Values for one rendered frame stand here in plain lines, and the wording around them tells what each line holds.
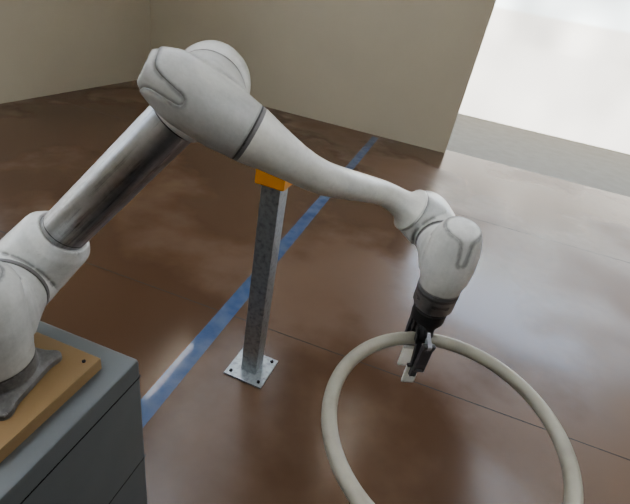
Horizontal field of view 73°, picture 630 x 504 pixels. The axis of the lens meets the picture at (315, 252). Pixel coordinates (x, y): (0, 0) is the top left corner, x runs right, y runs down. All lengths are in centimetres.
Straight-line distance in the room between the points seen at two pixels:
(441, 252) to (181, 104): 53
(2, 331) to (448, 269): 84
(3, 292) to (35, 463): 33
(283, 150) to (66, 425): 72
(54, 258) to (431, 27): 572
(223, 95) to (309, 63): 598
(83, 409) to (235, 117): 71
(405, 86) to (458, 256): 560
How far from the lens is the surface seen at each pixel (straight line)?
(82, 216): 101
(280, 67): 682
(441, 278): 88
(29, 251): 108
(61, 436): 107
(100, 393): 112
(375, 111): 649
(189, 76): 69
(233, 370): 221
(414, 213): 95
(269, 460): 195
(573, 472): 99
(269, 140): 70
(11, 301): 98
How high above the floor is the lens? 164
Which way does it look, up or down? 31 degrees down
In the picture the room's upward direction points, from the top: 11 degrees clockwise
